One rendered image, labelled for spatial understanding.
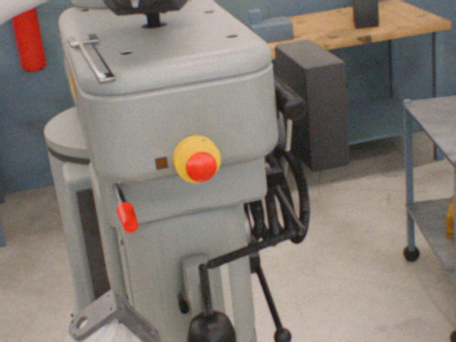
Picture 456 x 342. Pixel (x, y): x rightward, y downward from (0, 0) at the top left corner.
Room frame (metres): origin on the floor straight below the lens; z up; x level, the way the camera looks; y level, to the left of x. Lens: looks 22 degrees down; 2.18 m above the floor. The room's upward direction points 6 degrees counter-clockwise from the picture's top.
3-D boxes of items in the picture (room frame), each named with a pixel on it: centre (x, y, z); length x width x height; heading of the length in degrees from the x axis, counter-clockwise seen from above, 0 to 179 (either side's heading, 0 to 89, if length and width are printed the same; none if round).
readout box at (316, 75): (1.64, -0.17, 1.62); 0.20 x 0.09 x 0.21; 12
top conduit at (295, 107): (1.35, -0.04, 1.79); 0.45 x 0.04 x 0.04; 12
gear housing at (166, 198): (1.32, 0.10, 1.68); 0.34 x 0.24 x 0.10; 12
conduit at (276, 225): (1.58, -0.05, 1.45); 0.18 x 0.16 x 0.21; 12
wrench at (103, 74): (1.12, 0.16, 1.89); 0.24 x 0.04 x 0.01; 14
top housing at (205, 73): (1.30, 0.10, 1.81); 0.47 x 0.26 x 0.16; 12
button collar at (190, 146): (1.06, 0.04, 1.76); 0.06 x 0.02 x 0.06; 102
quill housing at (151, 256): (1.29, 0.09, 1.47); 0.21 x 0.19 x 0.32; 102
